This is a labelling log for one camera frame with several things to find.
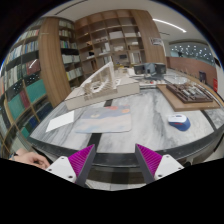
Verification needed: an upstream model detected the pastel printed mouse pad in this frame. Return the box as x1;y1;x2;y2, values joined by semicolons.
76;105;132;133

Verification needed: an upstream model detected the white paper sheet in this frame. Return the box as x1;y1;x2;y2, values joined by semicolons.
46;111;74;132

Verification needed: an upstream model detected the brown wooden architectural model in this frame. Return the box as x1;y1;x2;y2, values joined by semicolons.
157;83;220;112

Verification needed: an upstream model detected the person's bare hand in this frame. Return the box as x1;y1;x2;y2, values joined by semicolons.
11;148;50;169

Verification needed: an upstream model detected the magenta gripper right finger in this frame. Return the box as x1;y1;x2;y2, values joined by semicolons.
135;144;183;184

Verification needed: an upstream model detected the blue and white computer mouse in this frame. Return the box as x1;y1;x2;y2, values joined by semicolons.
168;114;191;131

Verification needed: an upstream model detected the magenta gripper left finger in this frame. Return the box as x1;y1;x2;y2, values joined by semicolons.
47;144;96;187

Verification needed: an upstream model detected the wooden bookshelf wall unit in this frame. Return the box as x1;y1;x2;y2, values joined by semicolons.
75;9;166;78

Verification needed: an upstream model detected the white architectural model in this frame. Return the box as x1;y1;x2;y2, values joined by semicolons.
65;62;140;110

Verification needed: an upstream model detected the bookshelf with coloured books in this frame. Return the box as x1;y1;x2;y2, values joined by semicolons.
0;17;84;158

